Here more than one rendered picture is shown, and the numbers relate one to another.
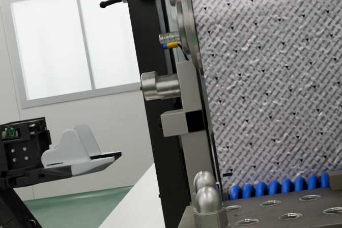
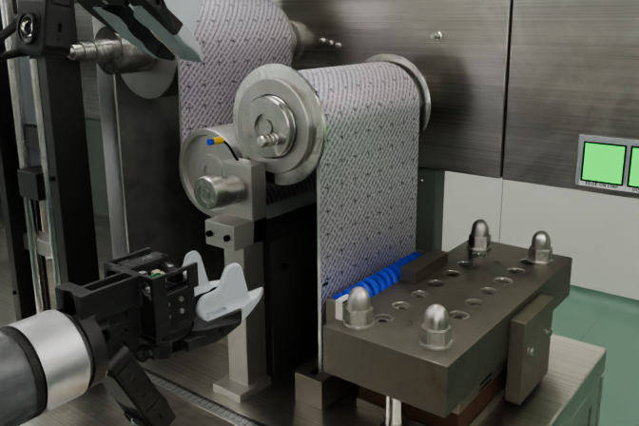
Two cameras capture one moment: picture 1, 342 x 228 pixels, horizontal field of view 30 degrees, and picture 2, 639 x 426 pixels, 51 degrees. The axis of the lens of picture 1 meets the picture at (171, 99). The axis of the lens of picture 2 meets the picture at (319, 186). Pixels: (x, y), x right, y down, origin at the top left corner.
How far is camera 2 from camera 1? 77 cm
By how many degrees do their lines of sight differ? 60
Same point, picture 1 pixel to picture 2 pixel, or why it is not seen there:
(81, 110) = not seen: outside the picture
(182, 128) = (250, 239)
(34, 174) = (213, 330)
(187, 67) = (260, 170)
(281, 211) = not seen: hidden behind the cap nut
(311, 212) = (463, 308)
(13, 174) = (176, 337)
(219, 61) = (330, 170)
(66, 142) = (230, 280)
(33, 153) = (189, 303)
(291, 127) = (364, 230)
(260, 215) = not seen: hidden behind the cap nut
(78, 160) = (241, 300)
